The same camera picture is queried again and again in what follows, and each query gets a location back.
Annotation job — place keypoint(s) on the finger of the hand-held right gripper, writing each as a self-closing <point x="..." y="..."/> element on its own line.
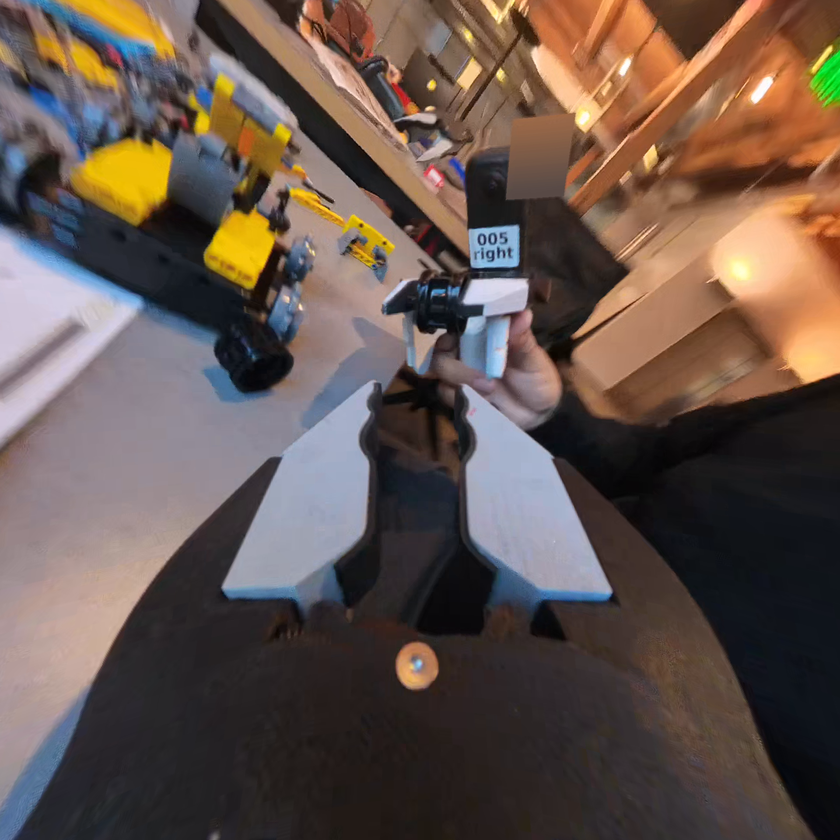
<point x="400" y="298"/>
<point x="499" y="295"/>

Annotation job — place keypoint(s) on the yellow grey toy claw assembly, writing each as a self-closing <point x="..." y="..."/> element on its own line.
<point x="364" y="246"/>

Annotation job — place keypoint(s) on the tan office desk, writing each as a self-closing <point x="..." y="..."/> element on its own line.
<point x="308" y="62"/>

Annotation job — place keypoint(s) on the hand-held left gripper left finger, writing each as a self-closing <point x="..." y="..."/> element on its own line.
<point x="308" y="518"/>

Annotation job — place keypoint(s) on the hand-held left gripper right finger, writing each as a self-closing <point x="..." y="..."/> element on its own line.
<point x="525" y="518"/>

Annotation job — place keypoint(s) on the pile of small building pieces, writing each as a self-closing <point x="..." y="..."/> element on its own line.
<point x="118" y="59"/>

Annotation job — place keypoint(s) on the white instruction booklet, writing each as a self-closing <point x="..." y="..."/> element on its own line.
<point x="52" y="328"/>

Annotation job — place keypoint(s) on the long yellow toy beam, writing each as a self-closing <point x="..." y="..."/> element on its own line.
<point x="318" y="207"/>

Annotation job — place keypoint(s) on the person's right hand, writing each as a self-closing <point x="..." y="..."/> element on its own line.
<point x="518" y="387"/>

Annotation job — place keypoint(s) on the white counter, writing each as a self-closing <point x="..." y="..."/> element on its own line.
<point x="676" y="315"/>

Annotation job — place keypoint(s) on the green exit sign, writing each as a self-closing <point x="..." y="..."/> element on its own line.
<point x="828" y="79"/>

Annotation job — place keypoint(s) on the black toy wheel rim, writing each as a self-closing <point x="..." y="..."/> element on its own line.
<point x="439" y="305"/>

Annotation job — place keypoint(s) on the yellow toy vehicle model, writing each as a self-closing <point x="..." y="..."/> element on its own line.
<point x="197" y="216"/>

